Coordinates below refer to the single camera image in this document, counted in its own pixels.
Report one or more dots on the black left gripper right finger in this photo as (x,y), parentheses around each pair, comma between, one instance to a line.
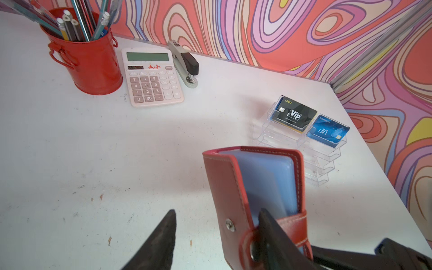
(277,250)

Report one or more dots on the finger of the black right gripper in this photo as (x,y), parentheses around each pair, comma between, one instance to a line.
(341,260)
(405,257)

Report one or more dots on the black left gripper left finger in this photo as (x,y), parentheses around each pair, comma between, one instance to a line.
(157,251)

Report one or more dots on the red leather card holder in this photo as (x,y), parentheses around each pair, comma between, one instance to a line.
(245,179)

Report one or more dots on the blue credit card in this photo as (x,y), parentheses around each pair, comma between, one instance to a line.
(328,131)

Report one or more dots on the clear acrylic card stand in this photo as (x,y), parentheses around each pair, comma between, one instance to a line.
(319,159)

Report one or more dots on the black VIP credit card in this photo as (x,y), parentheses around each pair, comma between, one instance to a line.
(293,114)

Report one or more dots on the pink desk calculator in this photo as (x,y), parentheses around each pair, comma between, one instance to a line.
(151,77)

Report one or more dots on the grey black stapler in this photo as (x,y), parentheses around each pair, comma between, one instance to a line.
(186,65)

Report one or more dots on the red metal pen bucket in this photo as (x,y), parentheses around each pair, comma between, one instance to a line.
(93,66)

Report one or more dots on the pens and pencils bunch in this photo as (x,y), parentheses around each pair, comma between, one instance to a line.
(78,25)

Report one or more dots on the aluminium frame post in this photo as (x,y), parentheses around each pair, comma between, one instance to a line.
(379,48)

